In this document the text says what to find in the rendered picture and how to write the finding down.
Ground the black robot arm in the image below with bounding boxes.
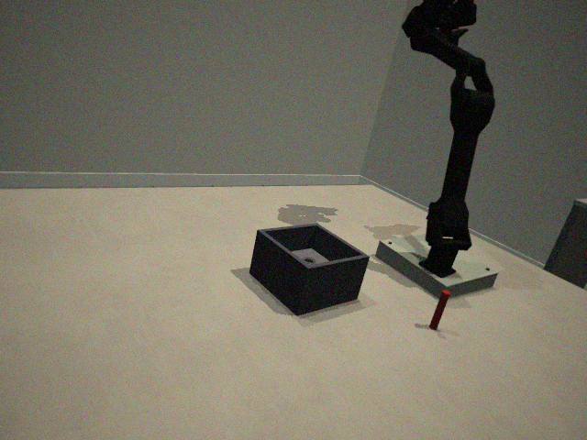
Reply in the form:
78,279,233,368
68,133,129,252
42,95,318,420
402,0,495,278

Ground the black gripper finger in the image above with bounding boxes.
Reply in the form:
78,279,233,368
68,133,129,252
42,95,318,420
451,28,469,47

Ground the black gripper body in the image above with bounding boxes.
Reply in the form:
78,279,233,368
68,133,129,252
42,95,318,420
434,12,458,46

